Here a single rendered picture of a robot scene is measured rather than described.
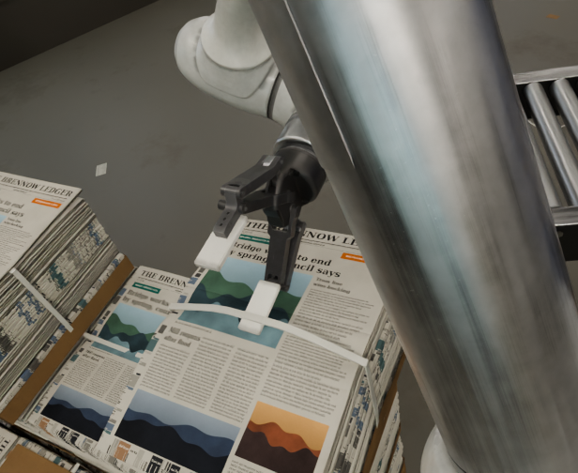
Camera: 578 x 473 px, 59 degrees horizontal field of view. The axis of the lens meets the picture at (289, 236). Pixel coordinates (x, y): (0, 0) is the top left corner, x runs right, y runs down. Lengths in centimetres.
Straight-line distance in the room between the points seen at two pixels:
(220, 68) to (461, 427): 54
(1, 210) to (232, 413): 66
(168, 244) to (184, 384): 178
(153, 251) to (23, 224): 144
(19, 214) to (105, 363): 32
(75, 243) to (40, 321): 15
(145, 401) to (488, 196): 54
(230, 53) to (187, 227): 181
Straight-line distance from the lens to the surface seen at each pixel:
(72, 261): 106
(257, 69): 71
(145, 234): 254
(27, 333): 104
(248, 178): 56
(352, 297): 68
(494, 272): 25
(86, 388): 106
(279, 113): 74
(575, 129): 139
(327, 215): 229
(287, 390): 63
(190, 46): 76
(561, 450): 33
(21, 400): 109
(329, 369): 63
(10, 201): 113
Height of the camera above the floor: 163
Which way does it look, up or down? 47 degrees down
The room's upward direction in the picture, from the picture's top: 17 degrees counter-clockwise
